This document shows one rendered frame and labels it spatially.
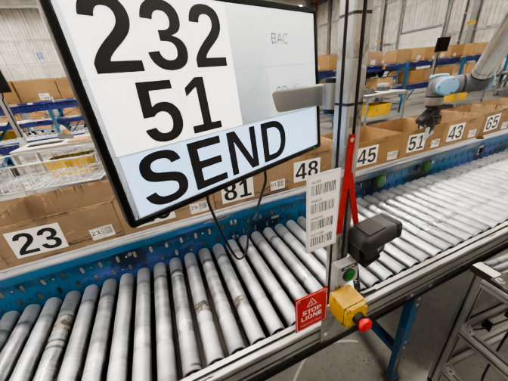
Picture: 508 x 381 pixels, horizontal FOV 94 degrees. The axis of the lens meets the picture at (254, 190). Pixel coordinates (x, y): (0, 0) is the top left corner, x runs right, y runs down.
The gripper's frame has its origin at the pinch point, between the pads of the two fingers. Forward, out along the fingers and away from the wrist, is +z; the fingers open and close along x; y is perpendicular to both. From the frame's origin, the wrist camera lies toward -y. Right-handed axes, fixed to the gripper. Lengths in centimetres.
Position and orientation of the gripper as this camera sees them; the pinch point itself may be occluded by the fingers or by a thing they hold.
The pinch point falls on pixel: (422, 138)
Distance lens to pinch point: 186.1
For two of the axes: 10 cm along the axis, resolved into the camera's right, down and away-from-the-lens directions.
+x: -3.8, -3.7, 8.4
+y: 9.2, -2.4, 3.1
